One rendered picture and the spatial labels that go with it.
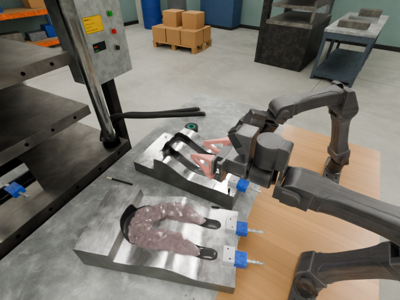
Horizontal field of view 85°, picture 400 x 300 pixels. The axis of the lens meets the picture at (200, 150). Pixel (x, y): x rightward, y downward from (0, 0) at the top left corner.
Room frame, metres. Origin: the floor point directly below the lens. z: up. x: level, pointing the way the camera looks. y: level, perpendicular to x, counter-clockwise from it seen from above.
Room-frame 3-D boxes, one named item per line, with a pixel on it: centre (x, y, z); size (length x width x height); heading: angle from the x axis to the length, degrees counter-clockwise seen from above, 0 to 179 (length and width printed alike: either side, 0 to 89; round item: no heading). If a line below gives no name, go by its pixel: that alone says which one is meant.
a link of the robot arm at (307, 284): (0.24, -0.32, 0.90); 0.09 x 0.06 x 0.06; 148
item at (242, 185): (0.58, -0.18, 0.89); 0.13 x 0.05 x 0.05; 62
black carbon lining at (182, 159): (0.74, 0.02, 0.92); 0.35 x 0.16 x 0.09; 63
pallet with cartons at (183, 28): (5.83, 0.43, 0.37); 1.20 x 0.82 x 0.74; 60
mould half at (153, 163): (0.76, 0.03, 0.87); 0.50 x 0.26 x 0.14; 63
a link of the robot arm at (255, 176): (0.36, -0.14, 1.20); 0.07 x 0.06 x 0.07; 58
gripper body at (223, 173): (0.39, -0.09, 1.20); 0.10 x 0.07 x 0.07; 148
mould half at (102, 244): (0.40, 0.12, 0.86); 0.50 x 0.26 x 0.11; 80
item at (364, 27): (4.36, -2.79, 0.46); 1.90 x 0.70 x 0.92; 142
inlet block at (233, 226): (0.41, -0.16, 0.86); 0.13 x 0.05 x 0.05; 80
